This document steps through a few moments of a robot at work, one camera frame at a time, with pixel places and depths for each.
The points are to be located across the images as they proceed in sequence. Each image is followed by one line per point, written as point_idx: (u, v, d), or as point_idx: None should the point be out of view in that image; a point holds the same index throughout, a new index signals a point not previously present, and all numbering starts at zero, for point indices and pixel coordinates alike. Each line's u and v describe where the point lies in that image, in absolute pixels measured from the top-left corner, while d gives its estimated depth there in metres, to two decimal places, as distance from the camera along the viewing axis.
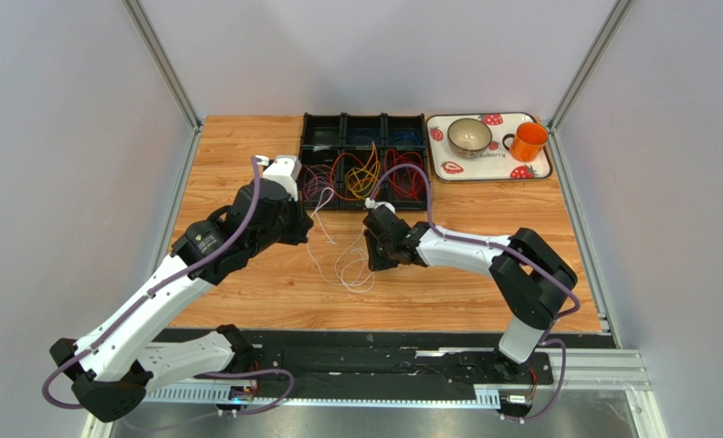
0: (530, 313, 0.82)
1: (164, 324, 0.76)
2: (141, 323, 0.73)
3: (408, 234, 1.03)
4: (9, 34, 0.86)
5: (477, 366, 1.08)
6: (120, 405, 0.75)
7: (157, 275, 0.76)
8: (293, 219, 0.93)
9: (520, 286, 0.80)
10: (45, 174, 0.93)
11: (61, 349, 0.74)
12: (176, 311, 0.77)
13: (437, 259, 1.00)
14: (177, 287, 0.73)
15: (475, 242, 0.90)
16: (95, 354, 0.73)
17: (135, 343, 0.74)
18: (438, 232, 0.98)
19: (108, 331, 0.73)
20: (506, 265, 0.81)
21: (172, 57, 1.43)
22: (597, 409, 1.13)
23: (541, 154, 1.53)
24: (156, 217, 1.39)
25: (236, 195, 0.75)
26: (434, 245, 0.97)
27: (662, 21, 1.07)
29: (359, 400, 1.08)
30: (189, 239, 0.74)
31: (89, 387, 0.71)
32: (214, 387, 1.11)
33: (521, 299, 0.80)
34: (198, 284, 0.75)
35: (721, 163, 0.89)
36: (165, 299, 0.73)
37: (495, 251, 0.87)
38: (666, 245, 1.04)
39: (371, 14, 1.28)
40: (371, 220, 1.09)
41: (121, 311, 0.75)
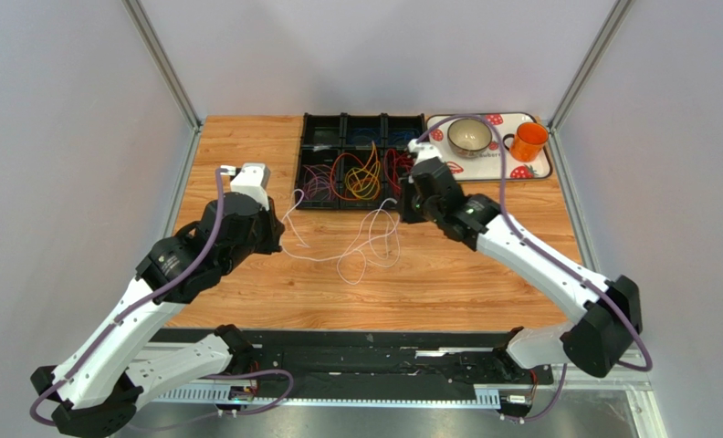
0: (590, 365, 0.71)
1: (139, 347, 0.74)
2: (111, 350, 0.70)
3: (467, 211, 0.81)
4: (10, 33, 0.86)
5: (477, 366, 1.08)
6: (110, 423, 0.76)
7: (126, 299, 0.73)
8: (267, 230, 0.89)
9: (605, 344, 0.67)
10: (45, 174, 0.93)
11: (39, 379, 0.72)
12: (149, 336, 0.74)
13: (497, 254, 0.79)
14: (143, 313, 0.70)
15: (567, 271, 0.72)
16: (71, 383, 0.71)
17: (110, 370, 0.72)
18: (518, 234, 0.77)
19: (79, 361, 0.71)
20: (602, 319, 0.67)
21: (172, 57, 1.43)
22: (597, 409, 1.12)
23: (541, 154, 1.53)
24: (156, 217, 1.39)
25: (204, 212, 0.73)
26: (508, 245, 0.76)
27: (662, 21, 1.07)
29: (359, 400, 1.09)
30: (152, 260, 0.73)
31: (68, 416, 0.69)
32: (214, 387, 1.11)
33: (593, 354, 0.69)
34: (165, 307, 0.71)
35: (721, 163, 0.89)
36: (133, 326, 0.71)
37: (588, 294, 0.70)
38: (667, 245, 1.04)
39: (371, 15, 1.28)
40: (422, 177, 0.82)
41: (93, 338, 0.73)
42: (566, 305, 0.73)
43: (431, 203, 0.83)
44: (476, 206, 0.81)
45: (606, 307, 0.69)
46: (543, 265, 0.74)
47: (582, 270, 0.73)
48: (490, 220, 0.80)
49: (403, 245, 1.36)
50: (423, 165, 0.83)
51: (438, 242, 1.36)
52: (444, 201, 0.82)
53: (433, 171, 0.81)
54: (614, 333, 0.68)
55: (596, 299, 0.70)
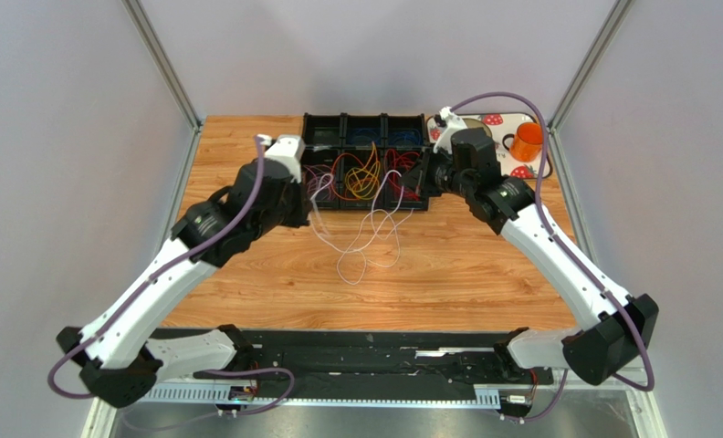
0: (588, 371, 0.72)
1: (169, 308, 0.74)
2: (146, 308, 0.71)
3: (501, 192, 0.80)
4: (11, 33, 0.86)
5: (477, 366, 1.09)
6: (131, 391, 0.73)
7: (159, 259, 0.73)
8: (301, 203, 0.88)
9: (612, 356, 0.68)
10: (44, 174, 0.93)
11: (68, 338, 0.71)
12: (179, 297, 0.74)
13: (518, 242, 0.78)
14: (180, 272, 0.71)
15: (590, 276, 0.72)
16: (101, 341, 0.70)
17: (141, 331, 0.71)
18: (550, 228, 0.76)
19: (110, 319, 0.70)
20: (616, 333, 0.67)
21: (172, 57, 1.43)
22: (597, 409, 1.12)
23: (541, 154, 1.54)
24: (156, 216, 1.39)
25: (236, 176, 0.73)
26: (535, 237, 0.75)
27: (662, 21, 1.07)
29: (360, 400, 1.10)
30: (189, 221, 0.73)
31: (97, 374, 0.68)
32: (214, 387, 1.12)
33: (594, 362, 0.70)
34: (200, 267, 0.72)
35: (720, 163, 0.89)
36: (167, 285, 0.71)
37: (606, 305, 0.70)
38: (666, 245, 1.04)
39: (371, 15, 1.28)
40: (462, 147, 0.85)
41: (124, 297, 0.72)
42: (580, 308, 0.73)
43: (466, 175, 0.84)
44: (510, 189, 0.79)
45: (621, 322, 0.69)
46: (568, 266, 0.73)
47: (605, 280, 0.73)
48: (524, 208, 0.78)
49: (403, 245, 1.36)
50: (466, 136, 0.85)
51: (438, 242, 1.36)
52: (478, 176, 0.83)
53: (476, 143, 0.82)
54: (623, 347, 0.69)
55: (612, 312, 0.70)
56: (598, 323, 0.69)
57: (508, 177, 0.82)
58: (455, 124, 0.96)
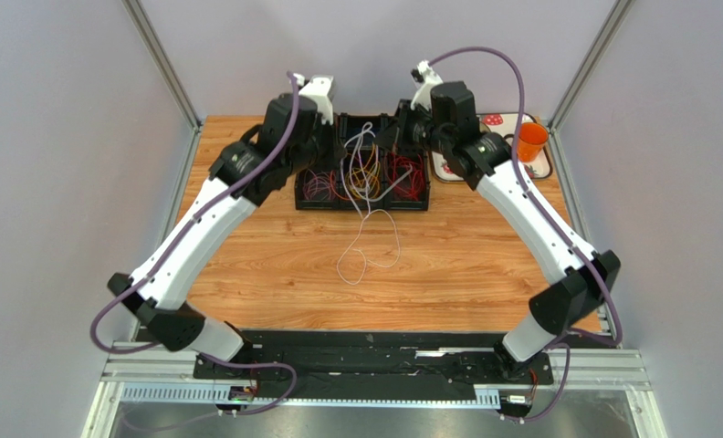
0: (550, 322, 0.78)
1: (212, 249, 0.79)
2: (193, 246, 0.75)
3: (479, 148, 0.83)
4: (10, 33, 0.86)
5: (477, 366, 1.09)
6: (182, 334, 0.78)
7: (200, 200, 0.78)
8: (327, 144, 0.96)
9: (573, 307, 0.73)
10: (44, 175, 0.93)
11: (120, 283, 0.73)
12: (222, 235, 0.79)
13: (497, 200, 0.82)
14: (224, 209, 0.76)
15: (558, 234, 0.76)
16: (152, 282, 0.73)
17: (189, 269, 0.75)
18: (525, 185, 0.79)
19: (160, 259, 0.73)
20: (580, 286, 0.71)
21: (172, 57, 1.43)
22: (597, 409, 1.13)
23: (541, 154, 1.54)
24: (156, 216, 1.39)
25: (268, 113, 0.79)
26: (509, 194, 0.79)
27: (662, 21, 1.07)
29: (360, 400, 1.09)
30: (225, 161, 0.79)
31: (153, 313, 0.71)
32: (214, 388, 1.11)
33: (557, 315, 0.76)
34: (241, 203, 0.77)
35: (721, 162, 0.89)
36: (212, 223, 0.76)
37: (573, 259, 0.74)
38: (666, 245, 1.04)
39: (371, 15, 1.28)
40: (443, 100, 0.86)
41: (169, 239, 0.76)
42: (547, 264, 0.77)
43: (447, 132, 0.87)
44: (488, 145, 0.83)
45: (585, 276, 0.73)
46: (539, 223, 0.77)
47: (574, 237, 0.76)
48: (499, 163, 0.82)
49: (403, 245, 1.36)
50: (446, 89, 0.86)
51: (439, 242, 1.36)
52: (456, 130, 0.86)
53: (455, 97, 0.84)
54: (584, 299, 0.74)
55: (579, 265, 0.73)
56: (564, 276, 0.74)
57: (487, 134, 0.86)
58: (433, 79, 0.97)
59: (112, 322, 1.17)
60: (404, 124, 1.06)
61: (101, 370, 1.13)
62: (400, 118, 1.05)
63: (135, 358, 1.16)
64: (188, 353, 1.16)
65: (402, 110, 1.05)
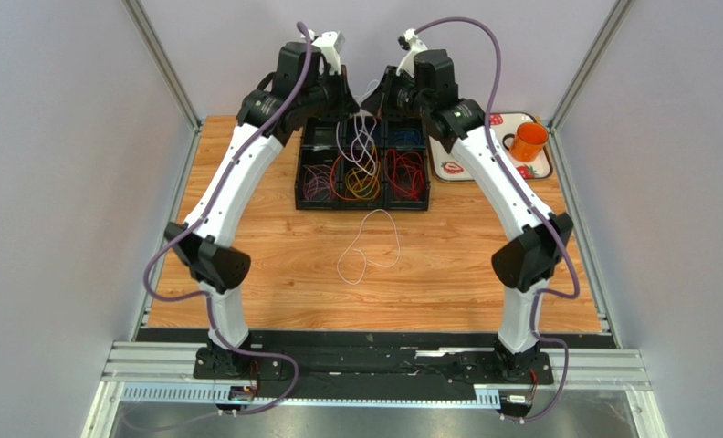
0: (508, 276, 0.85)
1: (253, 186, 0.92)
2: (237, 183, 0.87)
3: (454, 113, 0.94)
4: (9, 34, 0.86)
5: (477, 366, 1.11)
6: (235, 272, 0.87)
7: (234, 146, 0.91)
8: (336, 93, 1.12)
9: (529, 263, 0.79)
10: (44, 175, 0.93)
11: (176, 230, 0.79)
12: (258, 172, 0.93)
13: (468, 161, 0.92)
14: (258, 148, 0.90)
15: (518, 193, 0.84)
16: (208, 223, 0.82)
17: (235, 206, 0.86)
18: (492, 148, 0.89)
19: (211, 199, 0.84)
20: (535, 240, 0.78)
21: (172, 57, 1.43)
22: (598, 410, 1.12)
23: (541, 154, 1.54)
24: (156, 216, 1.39)
25: (281, 61, 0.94)
26: (479, 157, 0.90)
27: (662, 21, 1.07)
29: (360, 400, 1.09)
30: (251, 106, 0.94)
31: (214, 250, 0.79)
32: (214, 387, 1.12)
33: (515, 268, 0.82)
34: (271, 141, 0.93)
35: (722, 163, 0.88)
36: (250, 161, 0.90)
37: (531, 218, 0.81)
38: (667, 245, 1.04)
39: (371, 15, 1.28)
40: (424, 67, 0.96)
41: (214, 182, 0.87)
42: (508, 222, 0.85)
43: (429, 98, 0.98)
44: (464, 111, 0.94)
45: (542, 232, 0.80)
46: (503, 185, 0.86)
47: (534, 199, 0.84)
48: (473, 128, 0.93)
49: (403, 245, 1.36)
50: (429, 57, 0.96)
51: (439, 242, 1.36)
52: (437, 95, 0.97)
53: (436, 64, 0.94)
54: (540, 255, 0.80)
55: (536, 224, 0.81)
56: (522, 233, 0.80)
57: (462, 101, 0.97)
58: (417, 47, 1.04)
59: (112, 322, 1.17)
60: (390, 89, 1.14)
61: (101, 370, 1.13)
62: (386, 84, 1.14)
63: (135, 359, 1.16)
64: (189, 354, 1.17)
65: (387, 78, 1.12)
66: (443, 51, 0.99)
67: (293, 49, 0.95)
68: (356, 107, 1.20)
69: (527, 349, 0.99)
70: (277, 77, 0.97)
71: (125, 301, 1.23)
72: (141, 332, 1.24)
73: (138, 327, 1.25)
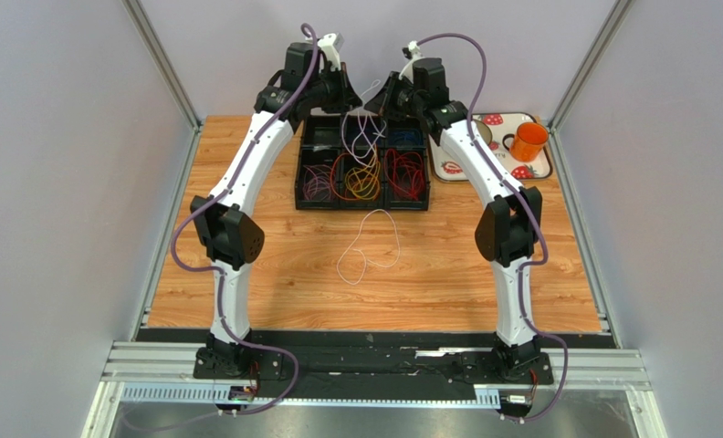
0: (487, 247, 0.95)
1: (268, 165, 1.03)
2: (257, 161, 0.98)
3: (441, 110, 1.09)
4: (9, 34, 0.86)
5: (477, 366, 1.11)
6: (253, 246, 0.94)
7: (254, 129, 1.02)
8: (337, 88, 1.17)
9: (501, 227, 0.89)
10: (43, 175, 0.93)
11: (204, 201, 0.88)
12: (273, 155, 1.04)
13: (452, 148, 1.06)
14: (275, 130, 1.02)
15: (493, 171, 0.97)
16: (233, 194, 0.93)
17: (255, 181, 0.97)
18: (471, 133, 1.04)
19: (234, 174, 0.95)
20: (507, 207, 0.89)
21: (172, 57, 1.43)
22: (597, 409, 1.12)
23: (541, 154, 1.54)
24: (156, 216, 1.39)
25: (289, 58, 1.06)
26: (460, 141, 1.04)
27: (662, 21, 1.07)
29: (359, 400, 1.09)
30: (267, 97, 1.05)
31: (239, 215, 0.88)
32: (214, 387, 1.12)
33: (491, 236, 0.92)
34: (286, 127, 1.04)
35: (722, 162, 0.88)
36: (268, 141, 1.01)
37: (503, 190, 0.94)
38: (667, 245, 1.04)
39: (371, 15, 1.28)
40: (420, 71, 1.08)
41: (236, 161, 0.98)
42: (484, 194, 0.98)
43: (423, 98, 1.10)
44: (450, 109, 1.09)
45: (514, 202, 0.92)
46: (478, 163, 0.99)
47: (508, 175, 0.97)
48: (456, 121, 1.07)
49: (403, 245, 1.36)
50: (424, 63, 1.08)
51: (439, 242, 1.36)
52: (430, 95, 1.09)
53: (431, 68, 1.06)
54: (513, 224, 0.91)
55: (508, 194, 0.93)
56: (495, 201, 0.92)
57: (448, 100, 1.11)
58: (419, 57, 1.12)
59: (112, 322, 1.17)
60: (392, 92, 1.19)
61: (101, 370, 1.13)
62: (388, 87, 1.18)
63: (135, 359, 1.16)
64: (189, 354, 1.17)
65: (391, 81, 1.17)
66: (438, 58, 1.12)
67: (298, 48, 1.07)
68: (358, 100, 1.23)
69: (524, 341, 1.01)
70: (286, 72, 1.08)
71: (125, 300, 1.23)
72: (141, 332, 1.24)
73: (138, 327, 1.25)
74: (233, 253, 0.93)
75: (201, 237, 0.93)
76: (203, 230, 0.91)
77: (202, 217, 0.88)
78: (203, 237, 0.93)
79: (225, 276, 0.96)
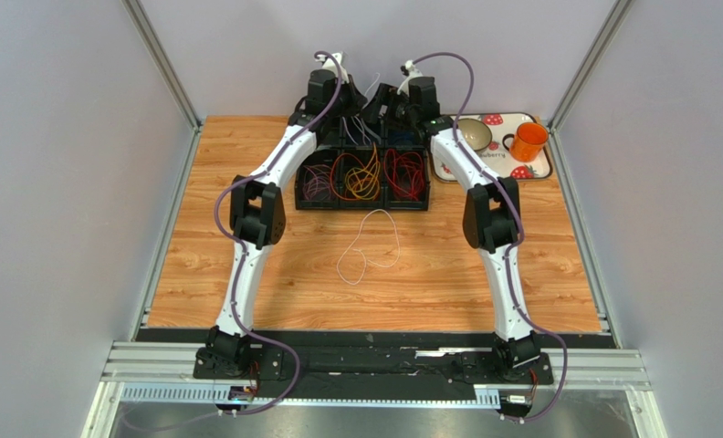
0: (473, 234, 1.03)
1: (295, 167, 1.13)
2: (289, 157, 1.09)
3: (432, 121, 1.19)
4: (8, 34, 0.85)
5: (477, 366, 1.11)
6: (277, 229, 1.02)
7: (287, 133, 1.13)
8: (349, 98, 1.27)
9: (480, 212, 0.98)
10: (43, 176, 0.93)
11: (244, 178, 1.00)
12: (299, 160, 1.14)
13: (440, 151, 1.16)
14: (306, 137, 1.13)
15: (474, 164, 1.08)
16: (268, 176, 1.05)
17: (286, 175, 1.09)
18: (455, 138, 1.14)
19: (272, 161, 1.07)
20: (485, 194, 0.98)
21: (172, 57, 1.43)
22: (597, 409, 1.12)
23: (541, 154, 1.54)
24: (156, 216, 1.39)
25: (310, 88, 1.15)
26: (445, 143, 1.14)
27: (663, 21, 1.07)
29: (359, 400, 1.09)
30: (298, 117, 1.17)
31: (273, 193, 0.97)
32: (214, 387, 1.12)
33: (475, 224, 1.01)
34: (311, 140, 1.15)
35: (722, 163, 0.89)
36: (299, 144, 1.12)
37: (481, 180, 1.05)
38: (666, 246, 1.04)
39: (371, 15, 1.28)
40: (413, 88, 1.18)
41: (272, 154, 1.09)
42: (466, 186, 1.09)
43: (414, 109, 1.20)
44: (439, 120, 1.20)
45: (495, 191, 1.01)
46: (461, 159, 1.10)
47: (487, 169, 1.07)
48: (443, 130, 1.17)
49: (402, 245, 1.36)
50: (417, 80, 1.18)
51: (438, 242, 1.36)
52: (423, 109, 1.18)
53: (423, 85, 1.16)
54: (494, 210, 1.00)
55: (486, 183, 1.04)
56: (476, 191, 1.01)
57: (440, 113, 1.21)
58: (415, 74, 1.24)
59: (112, 322, 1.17)
60: (382, 102, 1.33)
61: (100, 370, 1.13)
62: (381, 99, 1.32)
63: (134, 359, 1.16)
64: (189, 353, 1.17)
65: (382, 91, 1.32)
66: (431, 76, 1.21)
67: (317, 78, 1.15)
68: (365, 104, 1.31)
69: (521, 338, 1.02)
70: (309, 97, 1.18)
71: (125, 301, 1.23)
72: (141, 332, 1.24)
73: (138, 327, 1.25)
74: (258, 233, 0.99)
75: (231, 215, 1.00)
76: (237, 205, 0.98)
77: (240, 191, 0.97)
78: (233, 215, 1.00)
79: (247, 255, 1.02)
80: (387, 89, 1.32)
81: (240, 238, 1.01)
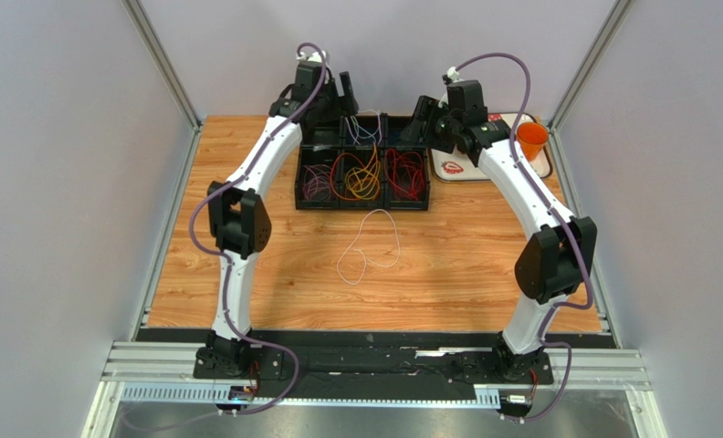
0: (530, 283, 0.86)
1: (277, 164, 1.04)
2: (273, 153, 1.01)
3: (481, 129, 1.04)
4: (8, 33, 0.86)
5: (477, 366, 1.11)
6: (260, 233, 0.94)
7: (267, 128, 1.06)
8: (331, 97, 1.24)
9: (545, 260, 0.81)
10: (43, 176, 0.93)
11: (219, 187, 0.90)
12: (282, 156, 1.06)
13: (493, 169, 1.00)
14: (288, 130, 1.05)
15: (539, 197, 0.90)
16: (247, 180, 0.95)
17: (267, 172, 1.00)
18: (516, 156, 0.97)
19: (250, 163, 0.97)
20: (555, 240, 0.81)
21: (172, 57, 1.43)
22: (597, 409, 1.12)
23: (541, 154, 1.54)
24: (156, 216, 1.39)
25: (298, 73, 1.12)
26: (502, 164, 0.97)
27: (662, 21, 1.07)
29: (359, 400, 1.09)
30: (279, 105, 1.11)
31: (254, 198, 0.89)
32: (214, 387, 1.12)
33: (535, 273, 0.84)
34: (295, 132, 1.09)
35: (721, 163, 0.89)
36: (282, 140, 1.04)
37: (550, 218, 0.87)
38: (666, 246, 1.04)
39: (371, 15, 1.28)
40: (455, 91, 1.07)
41: (253, 152, 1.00)
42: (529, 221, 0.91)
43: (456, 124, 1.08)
44: (491, 127, 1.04)
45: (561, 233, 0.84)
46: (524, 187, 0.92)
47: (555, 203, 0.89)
48: (497, 141, 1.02)
49: (403, 245, 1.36)
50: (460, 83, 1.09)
51: (439, 242, 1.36)
52: (466, 114, 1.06)
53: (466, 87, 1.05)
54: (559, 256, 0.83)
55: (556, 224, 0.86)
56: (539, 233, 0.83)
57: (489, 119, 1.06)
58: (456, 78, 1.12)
59: (112, 322, 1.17)
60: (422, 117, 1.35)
61: (100, 370, 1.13)
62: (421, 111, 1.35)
63: (135, 359, 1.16)
64: (189, 353, 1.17)
65: (422, 104, 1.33)
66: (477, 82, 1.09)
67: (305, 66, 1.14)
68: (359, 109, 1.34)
69: (529, 351, 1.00)
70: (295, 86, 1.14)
71: (125, 300, 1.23)
72: (141, 332, 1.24)
73: (138, 327, 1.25)
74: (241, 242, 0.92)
75: (212, 226, 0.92)
76: (216, 215, 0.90)
77: (217, 201, 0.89)
78: (214, 225, 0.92)
79: (233, 265, 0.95)
80: (427, 102, 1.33)
81: (223, 249, 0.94)
